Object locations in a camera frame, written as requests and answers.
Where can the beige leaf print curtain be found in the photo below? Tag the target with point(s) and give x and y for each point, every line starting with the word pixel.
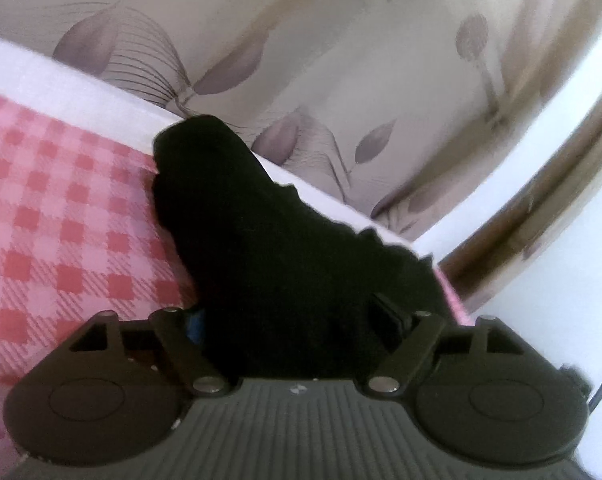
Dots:
pixel 301 50

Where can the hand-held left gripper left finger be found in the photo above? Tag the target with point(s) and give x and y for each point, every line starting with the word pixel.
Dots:
pixel 195 329

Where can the black sweater with rose print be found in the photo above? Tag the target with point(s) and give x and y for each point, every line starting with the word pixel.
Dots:
pixel 281 260

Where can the pink checked bed sheet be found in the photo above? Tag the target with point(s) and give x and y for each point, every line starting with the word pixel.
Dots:
pixel 66 210

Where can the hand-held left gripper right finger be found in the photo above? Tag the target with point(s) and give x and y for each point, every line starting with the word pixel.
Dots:
pixel 390 319

